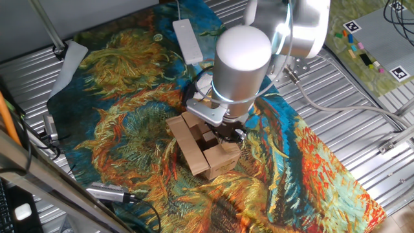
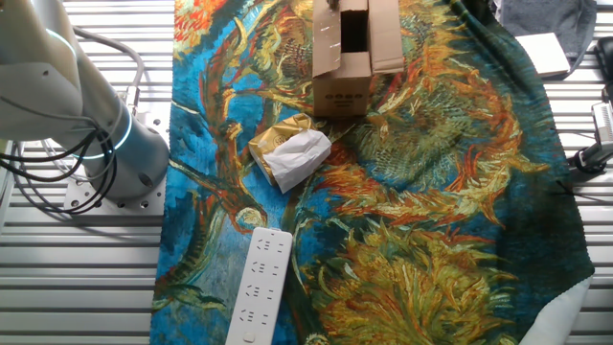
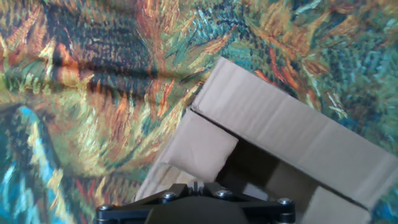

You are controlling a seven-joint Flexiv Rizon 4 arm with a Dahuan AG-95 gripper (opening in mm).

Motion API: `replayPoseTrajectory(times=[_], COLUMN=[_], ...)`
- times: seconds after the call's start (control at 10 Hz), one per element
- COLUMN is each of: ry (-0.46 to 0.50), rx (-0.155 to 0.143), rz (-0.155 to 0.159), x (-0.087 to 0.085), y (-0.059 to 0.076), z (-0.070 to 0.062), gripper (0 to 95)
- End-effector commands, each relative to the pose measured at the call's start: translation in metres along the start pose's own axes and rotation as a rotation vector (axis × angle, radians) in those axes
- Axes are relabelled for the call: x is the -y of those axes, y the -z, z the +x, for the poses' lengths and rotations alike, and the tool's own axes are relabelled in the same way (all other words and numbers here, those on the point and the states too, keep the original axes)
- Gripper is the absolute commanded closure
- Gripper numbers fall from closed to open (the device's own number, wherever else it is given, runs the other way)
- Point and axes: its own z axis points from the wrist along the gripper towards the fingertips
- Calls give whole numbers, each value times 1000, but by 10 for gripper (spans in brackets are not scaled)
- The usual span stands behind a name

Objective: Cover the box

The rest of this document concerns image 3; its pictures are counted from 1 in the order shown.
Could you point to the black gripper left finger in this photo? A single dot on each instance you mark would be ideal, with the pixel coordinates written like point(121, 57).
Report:
point(130, 213)

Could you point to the sunflower painting print cloth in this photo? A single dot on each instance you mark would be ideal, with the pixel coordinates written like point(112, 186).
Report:
point(77, 93)

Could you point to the large cardboard box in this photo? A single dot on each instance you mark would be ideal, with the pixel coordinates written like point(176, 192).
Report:
point(280, 124)

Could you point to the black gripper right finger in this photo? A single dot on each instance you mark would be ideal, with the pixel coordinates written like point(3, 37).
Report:
point(270, 213)

